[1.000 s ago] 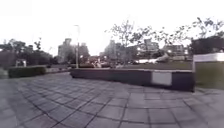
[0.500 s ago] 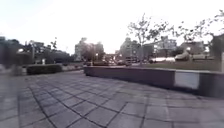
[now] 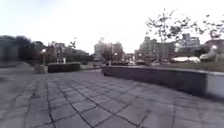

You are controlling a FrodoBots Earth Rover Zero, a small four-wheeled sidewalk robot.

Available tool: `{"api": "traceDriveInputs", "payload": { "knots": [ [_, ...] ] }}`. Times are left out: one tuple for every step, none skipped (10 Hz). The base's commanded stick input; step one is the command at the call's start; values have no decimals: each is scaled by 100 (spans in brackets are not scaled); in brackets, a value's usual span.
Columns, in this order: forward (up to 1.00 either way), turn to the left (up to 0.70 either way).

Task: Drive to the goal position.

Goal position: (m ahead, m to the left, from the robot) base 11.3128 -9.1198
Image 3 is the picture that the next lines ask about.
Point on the group of distant buildings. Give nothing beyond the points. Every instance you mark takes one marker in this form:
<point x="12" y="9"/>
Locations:
<point x="146" y="48"/>

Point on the grey stone slab pavement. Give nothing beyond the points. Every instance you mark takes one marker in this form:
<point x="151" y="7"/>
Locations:
<point x="86" y="103"/>

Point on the thin bare tree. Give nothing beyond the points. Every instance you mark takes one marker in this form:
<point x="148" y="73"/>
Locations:
<point x="165" y="30"/>

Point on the dark trees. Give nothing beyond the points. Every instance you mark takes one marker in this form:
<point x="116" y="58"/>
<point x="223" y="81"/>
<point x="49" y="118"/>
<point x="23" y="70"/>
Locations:
<point x="30" y="50"/>

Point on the grass lawn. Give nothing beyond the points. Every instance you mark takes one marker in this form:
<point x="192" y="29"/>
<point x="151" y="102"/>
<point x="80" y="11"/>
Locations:
<point x="196" y="65"/>

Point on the low grey stone wall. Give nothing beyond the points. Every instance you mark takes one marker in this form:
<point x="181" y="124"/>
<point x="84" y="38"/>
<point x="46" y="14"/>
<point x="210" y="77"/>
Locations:
<point x="160" y="77"/>

